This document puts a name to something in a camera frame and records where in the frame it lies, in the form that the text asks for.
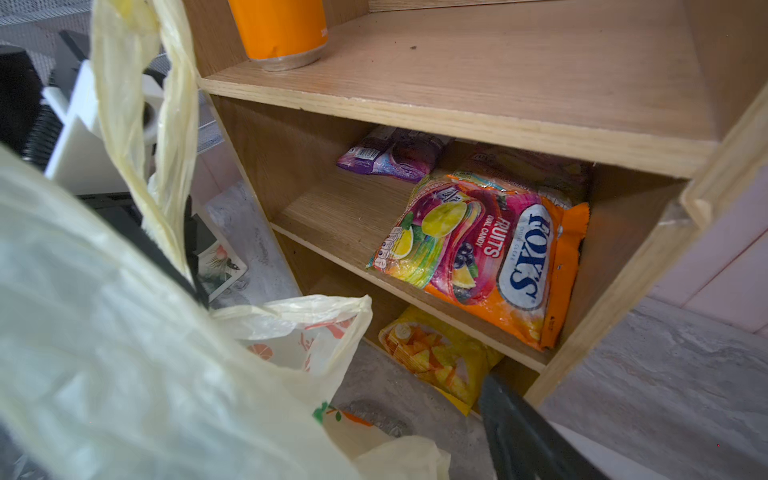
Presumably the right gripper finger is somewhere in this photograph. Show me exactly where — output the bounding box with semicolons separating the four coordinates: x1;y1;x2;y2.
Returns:
478;373;607;480

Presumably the orange print plastic bag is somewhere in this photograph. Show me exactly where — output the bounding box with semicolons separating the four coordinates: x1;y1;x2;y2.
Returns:
1;1;450;479

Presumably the yellow chips packet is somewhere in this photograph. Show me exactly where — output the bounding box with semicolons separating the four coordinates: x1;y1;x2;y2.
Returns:
378;306;504;415

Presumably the orange snack packet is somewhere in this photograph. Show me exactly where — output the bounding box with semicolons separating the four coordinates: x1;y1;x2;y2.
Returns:
369;174;590;351

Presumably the wooden two-tier shelf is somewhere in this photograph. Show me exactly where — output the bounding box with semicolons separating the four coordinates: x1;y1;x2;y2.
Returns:
185;1;767;404

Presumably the purple snack packet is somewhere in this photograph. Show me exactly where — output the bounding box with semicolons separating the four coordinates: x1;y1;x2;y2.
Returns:
336;125;454;183

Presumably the orange Fanta can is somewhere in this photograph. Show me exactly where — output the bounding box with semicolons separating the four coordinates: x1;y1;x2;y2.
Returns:
229;0;328;71

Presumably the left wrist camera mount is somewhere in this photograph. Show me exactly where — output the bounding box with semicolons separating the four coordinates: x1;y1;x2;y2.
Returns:
42;60;128;195

